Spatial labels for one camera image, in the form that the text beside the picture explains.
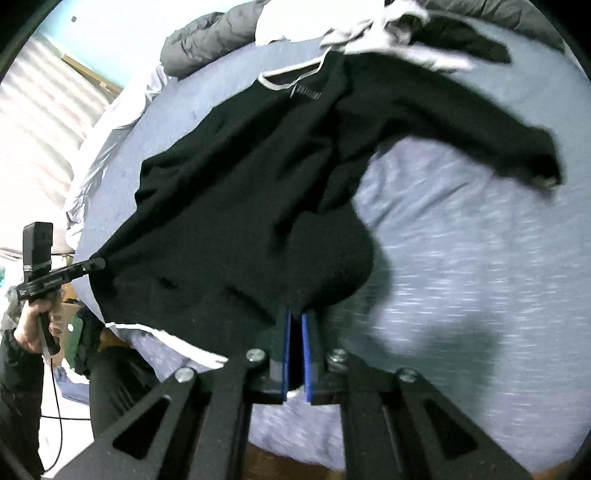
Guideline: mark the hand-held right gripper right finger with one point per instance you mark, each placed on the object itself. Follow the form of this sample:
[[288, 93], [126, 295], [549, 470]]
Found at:
[[307, 355]]

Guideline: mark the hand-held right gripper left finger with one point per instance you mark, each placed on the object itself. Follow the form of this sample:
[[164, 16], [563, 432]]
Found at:
[[286, 350]]

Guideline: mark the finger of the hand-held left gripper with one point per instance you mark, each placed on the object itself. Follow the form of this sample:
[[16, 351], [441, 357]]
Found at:
[[85, 267]]

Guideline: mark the black sweatshirt with white collar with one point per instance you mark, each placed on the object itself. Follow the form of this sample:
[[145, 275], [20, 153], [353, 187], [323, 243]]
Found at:
[[231, 207]]

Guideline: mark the person's left forearm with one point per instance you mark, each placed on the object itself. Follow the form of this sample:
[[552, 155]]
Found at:
[[18, 406]]

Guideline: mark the person's left hand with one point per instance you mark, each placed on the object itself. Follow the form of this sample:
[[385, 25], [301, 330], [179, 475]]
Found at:
[[28, 327]]

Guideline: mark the cream striped curtain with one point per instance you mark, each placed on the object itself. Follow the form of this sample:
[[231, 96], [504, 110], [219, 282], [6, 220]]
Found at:
[[41, 138]]

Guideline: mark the light grey sheet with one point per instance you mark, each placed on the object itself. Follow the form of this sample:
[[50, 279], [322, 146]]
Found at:
[[106, 138]]

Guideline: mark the wooden board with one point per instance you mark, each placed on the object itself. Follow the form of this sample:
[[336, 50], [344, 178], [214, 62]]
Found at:
[[92, 74]]

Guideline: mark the dark grey duvet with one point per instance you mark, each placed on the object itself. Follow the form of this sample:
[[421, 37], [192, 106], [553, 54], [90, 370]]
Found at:
[[207, 41]]

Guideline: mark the white shirt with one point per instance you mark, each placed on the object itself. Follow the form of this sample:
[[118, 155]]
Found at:
[[295, 18]]

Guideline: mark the grey hoodie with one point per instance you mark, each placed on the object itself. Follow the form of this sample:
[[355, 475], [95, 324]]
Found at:
[[369, 34]]

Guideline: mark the black garment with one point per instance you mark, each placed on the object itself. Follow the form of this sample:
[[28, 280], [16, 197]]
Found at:
[[466, 41]]

